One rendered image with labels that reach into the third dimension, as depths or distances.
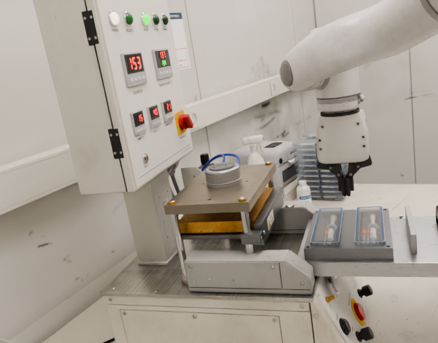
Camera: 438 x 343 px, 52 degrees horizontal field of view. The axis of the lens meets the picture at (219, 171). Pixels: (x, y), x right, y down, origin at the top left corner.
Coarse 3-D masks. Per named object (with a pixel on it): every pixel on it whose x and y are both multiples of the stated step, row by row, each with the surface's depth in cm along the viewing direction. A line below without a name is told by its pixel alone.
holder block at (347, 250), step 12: (348, 216) 100; (384, 216) 97; (312, 228) 97; (348, 228) 94; (384, 228) 92; (348, 240) 89; (312, 252) 88; (324, 252) 88; (336, 252) 87; (348, 252) 86; (360, 252) 85; (372, 252) 85; (384, 252) 84
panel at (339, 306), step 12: (324, 276) 94; (336, 276) 99; (348, 276) 107; (324, 288) 91; (348, 288) 103; (360, 288) 111; (324, 300) 87; (336, 300) 93; (348, 300) 99; (360, 300) 106; (336, 312) 89; (348, 312) 95; (336, 324) 86; (360, 324) 98; (348, 336) 89
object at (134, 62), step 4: (128, 56) 88; (132, 56) 90; (136, 56) 91; (128, 60) 88; (132, 60) 90; (136, 60) 91; (140, 60) 93; (128, 64) 88; (132, 64) 90; (136, 64) 91; (140, 64) 93; (132, 68) 90; (136, 68) 91; (140, 68) 93
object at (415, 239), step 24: (408, 216) 92; (432, 216) 99; (408, 240) 90; (432, 240) 89; (312, 264) 88; (336, 264) 87; (360, 264) 85; (384, 264) 84; (408, 264) 82; (432, 264) 81
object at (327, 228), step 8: (320, 208) 105; (328, 208) 104; (336, 208) 104; (320, 216) 100; (328, 216) 100; (336, 216) 99; (320, 224) 97; (328, 224) 96; (336, 224) 95; (320, 232) 93; (328, 232) 92; (336, 232) 91; (312, 240) 90; (320, 240) 89; (328, 240) 88; (336, 240) 88
